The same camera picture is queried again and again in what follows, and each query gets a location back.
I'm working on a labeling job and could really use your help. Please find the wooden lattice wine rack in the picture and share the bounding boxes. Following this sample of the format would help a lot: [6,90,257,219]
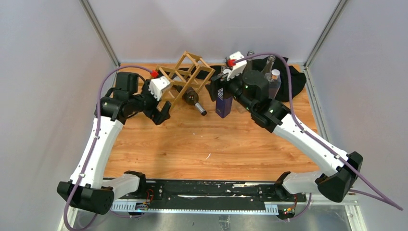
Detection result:
[155,51,215,111]

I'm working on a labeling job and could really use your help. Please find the blue bottle silver cap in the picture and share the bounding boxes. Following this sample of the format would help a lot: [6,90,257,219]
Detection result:
[216,89,233,118]

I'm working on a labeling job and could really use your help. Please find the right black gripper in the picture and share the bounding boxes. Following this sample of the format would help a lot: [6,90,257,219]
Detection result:
[205,67,255,113]

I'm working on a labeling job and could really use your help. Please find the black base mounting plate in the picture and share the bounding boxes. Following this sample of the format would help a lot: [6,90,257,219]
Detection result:
[116,179,307,211]

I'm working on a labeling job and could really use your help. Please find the aluminium frame rails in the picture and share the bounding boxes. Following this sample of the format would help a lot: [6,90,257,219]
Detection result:
[65,178,359,215]

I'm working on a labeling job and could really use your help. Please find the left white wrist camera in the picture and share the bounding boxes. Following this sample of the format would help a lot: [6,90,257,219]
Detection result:
[148,76,171,101]

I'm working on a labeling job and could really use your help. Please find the dark bottle grey cap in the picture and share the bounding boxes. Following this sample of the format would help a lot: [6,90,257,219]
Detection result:
[182,87,207,116]

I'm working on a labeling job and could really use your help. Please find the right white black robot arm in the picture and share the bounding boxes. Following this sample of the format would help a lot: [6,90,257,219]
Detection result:
[206,70,363,203]

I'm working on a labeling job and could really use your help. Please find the clear bottle white label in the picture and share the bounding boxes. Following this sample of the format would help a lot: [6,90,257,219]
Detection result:
[262,55,276,75]

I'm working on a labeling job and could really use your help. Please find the black cloth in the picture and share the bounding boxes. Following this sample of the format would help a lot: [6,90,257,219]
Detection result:
[191,55,307,103]

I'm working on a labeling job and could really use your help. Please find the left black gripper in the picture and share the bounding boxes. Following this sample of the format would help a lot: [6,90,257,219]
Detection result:
[129,79,171,124]

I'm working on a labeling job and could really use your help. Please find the clear bottle gold black label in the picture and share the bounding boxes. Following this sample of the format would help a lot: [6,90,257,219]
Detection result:
[247,51,255,63]

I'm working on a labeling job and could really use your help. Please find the blue BLU labelled bottle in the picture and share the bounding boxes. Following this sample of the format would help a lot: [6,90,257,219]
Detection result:
[265,69,281,99]

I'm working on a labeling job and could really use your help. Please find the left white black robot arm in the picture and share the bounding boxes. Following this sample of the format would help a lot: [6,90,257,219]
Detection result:
[57,72,171,215]

